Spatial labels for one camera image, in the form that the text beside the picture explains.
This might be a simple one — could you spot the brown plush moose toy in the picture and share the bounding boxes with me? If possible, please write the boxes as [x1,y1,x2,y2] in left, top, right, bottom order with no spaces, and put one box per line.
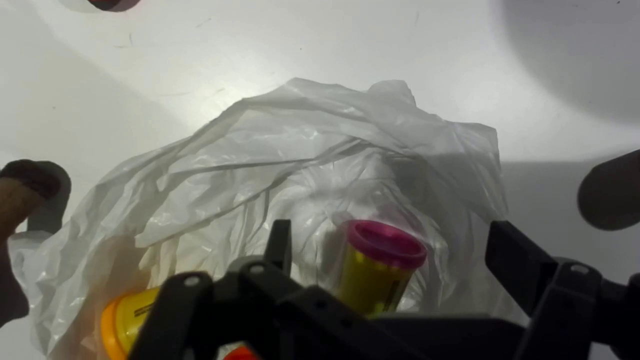
[0,159,71,325]

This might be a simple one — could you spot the purple lid play dough tub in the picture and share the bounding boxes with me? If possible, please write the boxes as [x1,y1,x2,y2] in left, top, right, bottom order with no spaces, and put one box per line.
[578,150,640,229]

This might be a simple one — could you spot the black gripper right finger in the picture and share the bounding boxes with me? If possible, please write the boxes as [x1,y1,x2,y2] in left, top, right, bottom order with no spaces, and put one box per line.
[485,222,640,360]

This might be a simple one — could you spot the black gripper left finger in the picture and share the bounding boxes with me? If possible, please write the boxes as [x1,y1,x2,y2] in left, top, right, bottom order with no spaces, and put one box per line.
[127,220,413,360]

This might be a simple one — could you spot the pink lid yellow dough tub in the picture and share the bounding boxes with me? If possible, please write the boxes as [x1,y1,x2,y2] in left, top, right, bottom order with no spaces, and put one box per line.
[336,220,427,315]

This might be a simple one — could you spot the red lid play dough tub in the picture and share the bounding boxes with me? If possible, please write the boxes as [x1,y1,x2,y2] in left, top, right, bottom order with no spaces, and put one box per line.
[224,343,260,360]

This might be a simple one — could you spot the red lid spice jar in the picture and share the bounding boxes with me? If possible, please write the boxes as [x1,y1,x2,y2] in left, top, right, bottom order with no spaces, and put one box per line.
[88,0,139,12]

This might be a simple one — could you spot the yellow play dough tub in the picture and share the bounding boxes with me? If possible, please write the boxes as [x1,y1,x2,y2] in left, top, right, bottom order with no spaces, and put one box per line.
[99,288,158,360]

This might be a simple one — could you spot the white plastic bag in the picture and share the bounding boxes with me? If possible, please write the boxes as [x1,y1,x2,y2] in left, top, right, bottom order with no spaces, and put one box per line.
[1,79,521,360]

